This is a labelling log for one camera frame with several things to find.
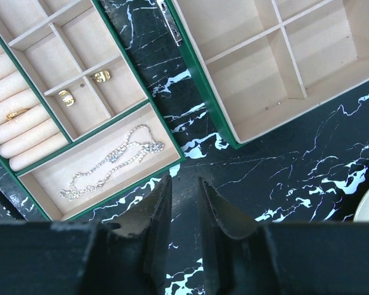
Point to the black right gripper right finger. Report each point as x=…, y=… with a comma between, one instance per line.
x=243, y=256

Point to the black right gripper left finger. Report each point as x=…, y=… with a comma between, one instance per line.
x=124, y=256

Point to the green jewelry tray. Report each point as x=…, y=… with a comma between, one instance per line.
x=69, y=160

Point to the green jewelry box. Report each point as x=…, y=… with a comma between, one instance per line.
x=260, y=64

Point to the black marble pattern mat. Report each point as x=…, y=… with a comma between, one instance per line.
x=309, y=169

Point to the gold earring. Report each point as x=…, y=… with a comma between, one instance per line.
x=67, y=98
x=101, y=76

